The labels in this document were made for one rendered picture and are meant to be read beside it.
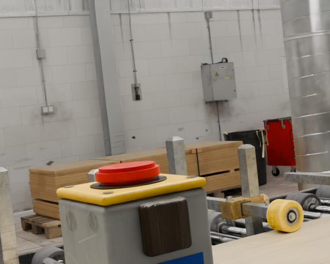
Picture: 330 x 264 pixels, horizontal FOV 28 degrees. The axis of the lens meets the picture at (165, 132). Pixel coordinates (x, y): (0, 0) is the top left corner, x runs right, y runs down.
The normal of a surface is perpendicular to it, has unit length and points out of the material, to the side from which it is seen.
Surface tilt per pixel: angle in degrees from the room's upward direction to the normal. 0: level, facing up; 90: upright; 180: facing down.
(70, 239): 90
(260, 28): 90
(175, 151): 90
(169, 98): 90
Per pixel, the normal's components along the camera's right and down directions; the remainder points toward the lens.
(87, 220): -0.85, 0.12
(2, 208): 0.51, -0.01
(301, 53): -0.64, 0.11
